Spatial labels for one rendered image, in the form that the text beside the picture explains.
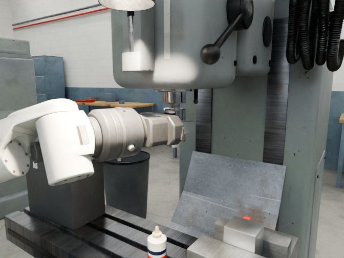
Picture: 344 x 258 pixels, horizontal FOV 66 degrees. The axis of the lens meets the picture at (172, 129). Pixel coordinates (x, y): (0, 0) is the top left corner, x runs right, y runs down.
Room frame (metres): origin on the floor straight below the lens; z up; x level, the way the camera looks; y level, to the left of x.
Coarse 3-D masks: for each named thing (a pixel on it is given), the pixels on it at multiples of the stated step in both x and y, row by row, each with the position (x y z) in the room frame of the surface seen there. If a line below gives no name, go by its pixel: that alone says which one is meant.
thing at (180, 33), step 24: (168, 0) 0.45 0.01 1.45; (192, 0) 0.43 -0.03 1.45; (216, 0) 0.48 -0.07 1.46; (120, 24) 0.51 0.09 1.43; (168, 24) 0.45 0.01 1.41; (192, 24) 0.43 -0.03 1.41; (216, 24) 0.48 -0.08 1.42; (120, 48) 0.51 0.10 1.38; (168, 48) 0.45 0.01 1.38; (192, 48) 0.43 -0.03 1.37; (120, 72) 0.51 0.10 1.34; (144, 72) 0.48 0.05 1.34; (168, 72) 0.45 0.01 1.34; (192, 72) 0.43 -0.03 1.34; (216, 72) 0.48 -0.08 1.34
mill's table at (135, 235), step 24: (24, 216) 0.77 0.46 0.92; (120, 216) 0.77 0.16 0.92; (24, 240) 0.70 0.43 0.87; (48, 240) 0.64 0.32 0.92; (72, 240) 0.64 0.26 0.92; (96, 240) 0.64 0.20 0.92; (120, 240) 0.66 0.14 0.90; (144, 240) 0.64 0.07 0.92; (168, 240) 0.65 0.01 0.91; (192, 240) 0.64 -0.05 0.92
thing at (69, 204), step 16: (32, 160) 0.77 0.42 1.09; (32, 176) 0.78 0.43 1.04; (96, 176) 0.76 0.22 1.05; (32, 192) 0.78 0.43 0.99; (48, 192) 0.74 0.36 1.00; (64, 192) 0.70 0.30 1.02; (80, 192) 0.71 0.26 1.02; (96, 192) 0.75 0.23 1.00; (32, 208) 0.79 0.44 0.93; (48, 208) 0.74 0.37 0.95; (64, 208) 0.70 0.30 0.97; (80, 208) 0.70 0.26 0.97; (96, 208) 0.75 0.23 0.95; (64, 224) 0.70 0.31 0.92; (80, 224) 0.70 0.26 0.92
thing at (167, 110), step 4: (164, 108) 0.55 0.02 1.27; (168, 108) 0.55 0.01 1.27; (180, 108) 0.55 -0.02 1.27; (184, 108) 0.55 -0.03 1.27; (164, 112) 0.54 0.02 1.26; (168, 112) 0.53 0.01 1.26; (172, 112) 0.53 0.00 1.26; (176, 112) 0.53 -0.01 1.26; (180, 112) 0.53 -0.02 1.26; (184, 112) 0.54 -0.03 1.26
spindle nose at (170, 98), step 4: (164, 92) 0.54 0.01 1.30; (168, 92) 0.53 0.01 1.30; (172, 92) 0.53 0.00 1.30; (176, 92) 0.53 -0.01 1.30; (180, 92) 0.53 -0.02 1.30; (184, 92) 0.54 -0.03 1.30; (164, 96) 0.54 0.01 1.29; (168, 96) 0.53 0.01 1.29; (172, 96) 0.53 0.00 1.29; (176, 96) 0.53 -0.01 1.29; (180, 96) 0.53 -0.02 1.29; (184, 96) 0.54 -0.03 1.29; (164, 100) 0.54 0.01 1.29; (168, 100) 0.53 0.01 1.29; (172, 100) 0.53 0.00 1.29; (176, 100) 0.53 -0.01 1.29; (180, 100) 0.53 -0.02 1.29; (184, 100) 0.54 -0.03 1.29
